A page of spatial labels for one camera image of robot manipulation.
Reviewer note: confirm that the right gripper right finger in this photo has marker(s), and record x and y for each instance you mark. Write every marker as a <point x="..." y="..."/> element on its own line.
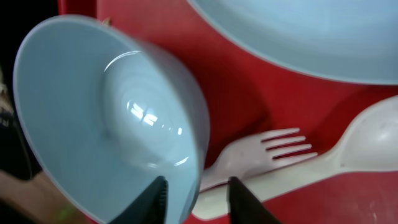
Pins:
<point x="244" y="207"/>

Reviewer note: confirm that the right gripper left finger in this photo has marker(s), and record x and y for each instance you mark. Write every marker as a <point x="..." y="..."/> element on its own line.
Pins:
<point x="150" y="207"/>

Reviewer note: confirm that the white plastic fork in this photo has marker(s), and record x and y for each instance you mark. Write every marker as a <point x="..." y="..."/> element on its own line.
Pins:
<point x="256" y="154"/>

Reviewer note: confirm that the light blue bowl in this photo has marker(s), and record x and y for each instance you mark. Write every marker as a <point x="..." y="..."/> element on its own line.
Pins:
<point x="105" y="114"/>

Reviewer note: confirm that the white plastic spoon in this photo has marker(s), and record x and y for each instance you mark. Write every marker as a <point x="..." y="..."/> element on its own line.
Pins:
<point x="369" y="144"/>

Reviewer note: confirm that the light blue plate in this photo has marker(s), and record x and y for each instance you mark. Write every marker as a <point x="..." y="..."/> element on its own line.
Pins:
<point x="352" y="41"/>

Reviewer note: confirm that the red serving tray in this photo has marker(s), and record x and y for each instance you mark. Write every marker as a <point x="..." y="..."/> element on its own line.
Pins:
<point x="247" y="95"/>

